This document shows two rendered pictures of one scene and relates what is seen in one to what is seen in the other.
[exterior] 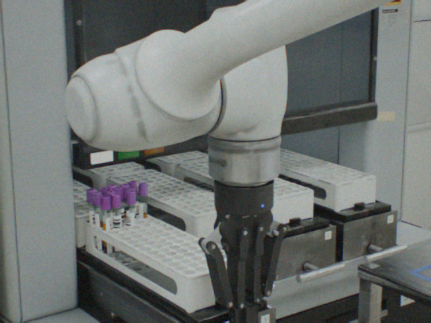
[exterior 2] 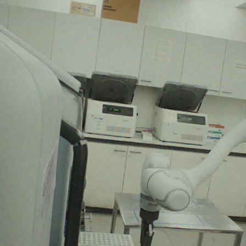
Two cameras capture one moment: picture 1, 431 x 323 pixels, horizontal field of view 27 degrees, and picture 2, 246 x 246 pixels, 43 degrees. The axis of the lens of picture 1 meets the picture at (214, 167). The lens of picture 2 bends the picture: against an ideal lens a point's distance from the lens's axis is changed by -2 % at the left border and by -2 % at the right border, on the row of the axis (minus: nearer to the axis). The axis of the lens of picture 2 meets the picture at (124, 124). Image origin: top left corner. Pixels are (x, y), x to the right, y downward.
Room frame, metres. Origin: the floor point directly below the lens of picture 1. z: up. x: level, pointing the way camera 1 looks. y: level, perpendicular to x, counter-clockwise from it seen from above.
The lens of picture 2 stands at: (0.67, 1.05, 1.43)
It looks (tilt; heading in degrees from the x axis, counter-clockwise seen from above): 6 degrees down; 297
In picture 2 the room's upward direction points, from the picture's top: 7 degrees clockwise
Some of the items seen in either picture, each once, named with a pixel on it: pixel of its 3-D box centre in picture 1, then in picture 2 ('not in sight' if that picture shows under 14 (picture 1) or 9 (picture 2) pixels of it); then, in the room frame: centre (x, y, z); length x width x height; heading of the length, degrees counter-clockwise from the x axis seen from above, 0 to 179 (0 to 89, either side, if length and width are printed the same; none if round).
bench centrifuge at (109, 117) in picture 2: not in sight; (111, 103); (2.54, -2.19, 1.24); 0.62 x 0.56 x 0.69; 126
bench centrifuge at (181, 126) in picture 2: not in sight; (180, 111); (1.85, -2.68, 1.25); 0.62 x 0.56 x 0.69; 125
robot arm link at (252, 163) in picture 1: (244, 157); (151, 201); (1.08, -0.04, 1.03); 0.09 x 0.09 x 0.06
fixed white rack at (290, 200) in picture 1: (240, 192); not in sight; (1.58, -0.05, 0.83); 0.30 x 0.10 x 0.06; 36
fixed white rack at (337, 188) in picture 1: (303, 180); not in sight; (1.67, -0.17, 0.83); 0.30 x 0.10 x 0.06; 36
